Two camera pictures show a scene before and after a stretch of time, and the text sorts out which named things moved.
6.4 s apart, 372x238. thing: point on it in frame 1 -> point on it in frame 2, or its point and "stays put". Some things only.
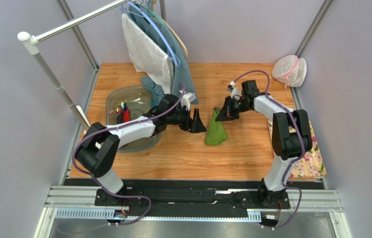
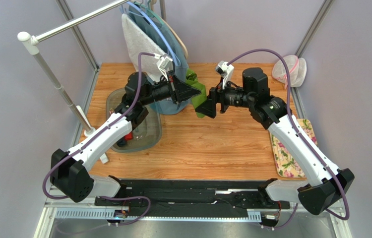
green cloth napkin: [216, 133] -> [192, 81]
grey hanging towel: [148, 54] stays put
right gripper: [230, 108] -> [221, 100]
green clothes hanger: [152, 14] stays put
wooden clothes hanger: [175, 34] stays put
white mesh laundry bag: [290, 70] stays put
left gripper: [194, 126] -> [179, 90]
